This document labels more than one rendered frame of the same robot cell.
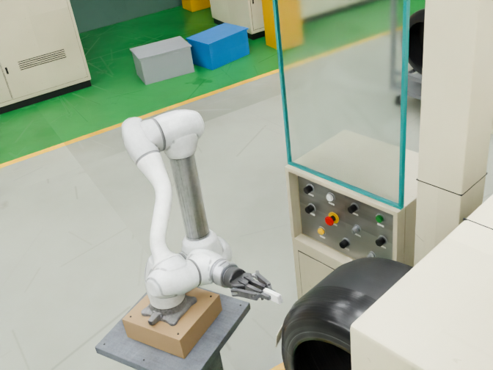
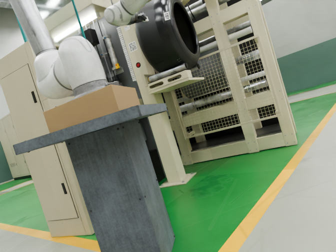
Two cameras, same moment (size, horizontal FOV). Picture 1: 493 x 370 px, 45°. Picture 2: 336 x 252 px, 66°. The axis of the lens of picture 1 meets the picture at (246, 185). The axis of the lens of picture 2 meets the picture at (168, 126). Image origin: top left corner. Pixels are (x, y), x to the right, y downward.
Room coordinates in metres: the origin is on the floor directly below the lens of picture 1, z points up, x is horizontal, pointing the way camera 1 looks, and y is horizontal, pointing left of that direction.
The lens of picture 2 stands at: (2.11, 1.56, 0.59)
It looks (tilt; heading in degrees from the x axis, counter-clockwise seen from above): 3 degrees down; 247
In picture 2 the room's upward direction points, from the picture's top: 17 degrees counter-clockwise
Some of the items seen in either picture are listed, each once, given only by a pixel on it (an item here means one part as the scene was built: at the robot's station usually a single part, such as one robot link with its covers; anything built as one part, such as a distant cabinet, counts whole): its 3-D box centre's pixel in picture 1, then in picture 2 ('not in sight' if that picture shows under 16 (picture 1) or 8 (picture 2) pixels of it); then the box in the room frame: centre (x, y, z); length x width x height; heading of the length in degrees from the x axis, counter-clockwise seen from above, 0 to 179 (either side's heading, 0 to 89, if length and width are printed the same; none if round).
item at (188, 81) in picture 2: not in sight; (177, 85); (1.12, -0.36, 0.80); 0.37 x 0.36 x 0.02; 40
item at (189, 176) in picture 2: not in sight; (177, 179); (1.30, -0.54, 0.01); 0.27 x 0.27 x 0.02; 40
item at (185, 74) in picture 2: not in sight; (169, 81); (1.23, -0.27, 0.83); 0.36 x 0.09 x 0.06; 130
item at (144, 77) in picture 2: not in sight; (156, 80); (1.23, -0.49, 0.90); 0.40 x 0.03 x 0.10; 40
